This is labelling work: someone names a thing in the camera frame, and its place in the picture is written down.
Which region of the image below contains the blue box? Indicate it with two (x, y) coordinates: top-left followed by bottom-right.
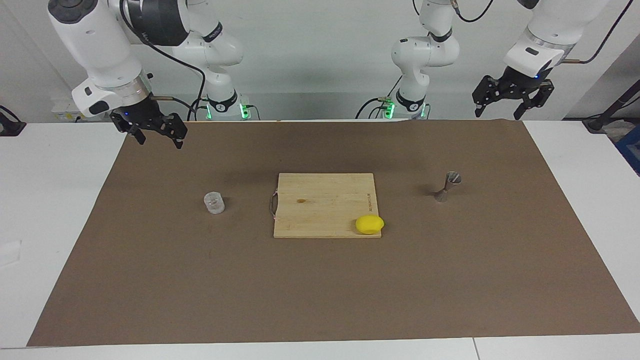
(614, 125), (640, 177)

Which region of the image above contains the white tape patch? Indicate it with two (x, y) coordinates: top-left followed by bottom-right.
(0, 240), (23, 267)

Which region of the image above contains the small clear glass cup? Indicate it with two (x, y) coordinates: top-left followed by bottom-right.
(203, 191), (225, 215)

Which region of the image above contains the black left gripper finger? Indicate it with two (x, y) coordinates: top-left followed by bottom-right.
(514, 81), (555, 121)
(472, 75), (502, 118)

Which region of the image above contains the black stand foot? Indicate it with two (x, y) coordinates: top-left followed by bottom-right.
(0, 105), (27, 137)

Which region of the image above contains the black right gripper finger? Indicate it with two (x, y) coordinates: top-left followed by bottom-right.
(125, 122), (147, 146)
(166, 114), (188, 150)

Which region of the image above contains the black base power cable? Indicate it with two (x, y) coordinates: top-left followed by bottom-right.
(187, 97), (261, 122)
(356, 75), (403, 120)

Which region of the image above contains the wooden cutting board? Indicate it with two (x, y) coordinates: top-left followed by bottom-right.
(270, 172), (382, 239)

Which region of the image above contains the white wall socket strip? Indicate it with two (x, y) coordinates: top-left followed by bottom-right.
(51, 97), (83, 122)

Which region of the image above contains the brown table mat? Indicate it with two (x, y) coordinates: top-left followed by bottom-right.
(26, 119), (640, 347)

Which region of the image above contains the yellow lemon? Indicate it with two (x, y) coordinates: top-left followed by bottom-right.
(355, 215), (385, 235)

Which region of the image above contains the black right arm gripper cable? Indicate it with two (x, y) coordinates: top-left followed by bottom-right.
(119, 0), (207, 122)

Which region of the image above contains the black tripod stand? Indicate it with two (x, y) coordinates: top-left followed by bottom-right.
(582, 80), (640, 133)

